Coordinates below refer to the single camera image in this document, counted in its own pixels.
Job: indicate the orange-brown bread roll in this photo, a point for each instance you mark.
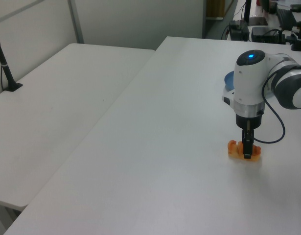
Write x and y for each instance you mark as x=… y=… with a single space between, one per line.
x=234 y=151

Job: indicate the blue round plate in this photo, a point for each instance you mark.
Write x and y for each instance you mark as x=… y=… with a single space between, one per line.
x=229 y=80

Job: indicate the black flat device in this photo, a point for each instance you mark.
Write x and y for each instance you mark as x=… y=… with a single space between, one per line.
x=265 y=34

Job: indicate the grey partition post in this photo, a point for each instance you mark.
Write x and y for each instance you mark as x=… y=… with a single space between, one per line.
x=76 y=22

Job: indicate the brown wooden cabinet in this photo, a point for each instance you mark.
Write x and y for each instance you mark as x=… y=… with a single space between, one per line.
x=215 y=8

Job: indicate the black monitor stand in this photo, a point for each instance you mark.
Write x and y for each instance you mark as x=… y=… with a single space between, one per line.
x=248 y=11

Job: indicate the black clamp stand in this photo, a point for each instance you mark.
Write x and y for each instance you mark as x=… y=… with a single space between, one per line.
x=299 y=39

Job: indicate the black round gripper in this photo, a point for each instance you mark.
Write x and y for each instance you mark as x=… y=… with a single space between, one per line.
x=242 y=121

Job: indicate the black pole with foot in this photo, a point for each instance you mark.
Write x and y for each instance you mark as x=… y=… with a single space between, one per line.
x=7 y=71

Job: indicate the black keyboard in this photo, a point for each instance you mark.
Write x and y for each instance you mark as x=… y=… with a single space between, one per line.
x=286 y=18

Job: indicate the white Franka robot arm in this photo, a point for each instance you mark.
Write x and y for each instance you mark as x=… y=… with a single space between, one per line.
x=248 y=80

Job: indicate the black electronics box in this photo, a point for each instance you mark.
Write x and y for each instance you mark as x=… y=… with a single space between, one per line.
x=238 y=30

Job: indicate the white adjacent table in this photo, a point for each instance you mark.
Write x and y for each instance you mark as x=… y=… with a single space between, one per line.
x=54 y=102

